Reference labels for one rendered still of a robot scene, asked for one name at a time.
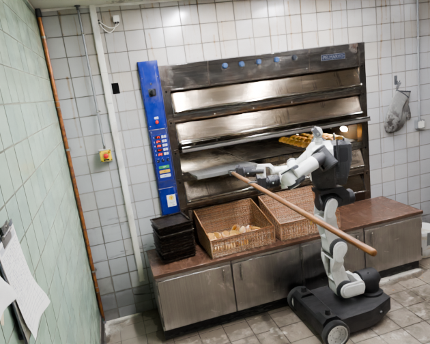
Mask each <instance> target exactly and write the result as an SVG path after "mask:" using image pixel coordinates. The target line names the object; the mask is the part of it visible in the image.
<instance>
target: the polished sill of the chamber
mask: <svg viewBox="0 0 430 344"><path fill-rule="evenodd" d="M350 143H351V145H352V147H355V146H359V145H362V141H352V142H350ZM305 151H306V150H304V151H300V152H293V153H289V154H282V155H278V156H271V157H267V158H260V159H256V160H249V162H254V163H257V164H264V163H269V162H275V161H279V160H286V159H290V158H297V157H300V156H301V155H302V154H303V153H304V152H305ZM182 175H183V179H185V178H189V177H194V176H192V175H191V174H190V173H189V172H185V173H182Z"/></svg>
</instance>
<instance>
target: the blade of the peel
mask: <svg viewBox="0 0 430 344"><path fill-rule="evenodd" d="M236 165H240V166H241V167H245V168H246V167H253V166H255V167H257V165H258V164H257V163H254V162H249V161H241V162H235V163H230V164H224V165H219V166H215V167H208V168H204V169H197V170H194V171H188V172H189V173H190V174H191V175H192V176H194V177H195V178H196V179H198V180H200V179H204V178H208V177H215V176H219V175H225V174H228V170H229V169H235V166H236Z"/></svg>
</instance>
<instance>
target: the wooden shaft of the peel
mask: <svg viewBox="0 0 430 344"><path fill-rule="evenodd" d="M231 174H232V175H233V176H235V177H237V178H238V179H240V180H242V181H243V182H245V183H247V184H249V183H248V182H251V181H250V180H248V179H246V178H245V177H243V176H241V175H239V174H237V173H236V172H234V171H233V172H232V173H231ZM249 185H250V186H252V187H253V188H256V189H257V190H259V191H261V192H262V193H264V194H266V195H267V196H269V197H271V198H273V199H274V200H276V201H278V202H279V203H282V204H283V205H285V206H287V207H288V208H290V209H291V210H293V211H295V212H297V213H299V214H300V215H302V216H303V217H305V218H307V219H309V220H311V221H312V222H314V223H316V224H317V225H319V226H320V227H323V228H324V229H326V230H328V231H329V232H331V233H333V234H335V235H336V236H338V237H340V238H341V239H343V240H345V241H346V242H349V243H350V244H352V245H354V246H355V247H357V248H359V249H360V250H362V251H364V252H365V253H367V254H369V255H370V256H373V257H374V256H376V255H377V251H376V250H375V249H374V248H372V247H370V246H368V245H366V244H365V243H363V242H361V241H359V240H357V239H356V238H353V237H352V236H350V235H348V234H346V233H345V232H343V231H341V230H339V229H337V228H336V227H333V226H332V225H330V224H328V223H326V222H325V221H323V220H321V219H319V218H318V217H316V216H314V215H312V214H310V213H308V212H306V211H304V210H303V209H301V208H299V207H298V206H296V205H294V204H292V203H290V202H288V201H286V200H284V199H283V198H281V197H279V196H277V195H276V194H274V193H272V192H270V191H269V190H266V189H265V188H263V187H261V186H259V185H257V184H256V183H252V184H249Z"/></svg>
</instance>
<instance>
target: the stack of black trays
mask: <svg viewBox="0 0 430 344"><path fill-rule="evenodd" d="M150 221H151V224H152V225H151V226H152V229H153V237H154V242H155V243H154V245H155V247H156V248H155V249H156V250H155V252H156V254H157V255H158V256H159V258H160V260H161V261H162V262H163V264H168V263H173V262H175V261H179V260H183V259H187V258H189V257H194V256H195V254H196V250H195V249H196V247H195V246H196V245H195V242H194V240H195V239H194V236H193V235H194V234H193V232H194V231H193V228H192V227H193V225H192V220H191V219H190V218H189V217H187V215H185V214H184V213H183V212H177V213H174V214H169V215H166V216H161V217H158V218H153V219H150Z"/></svg>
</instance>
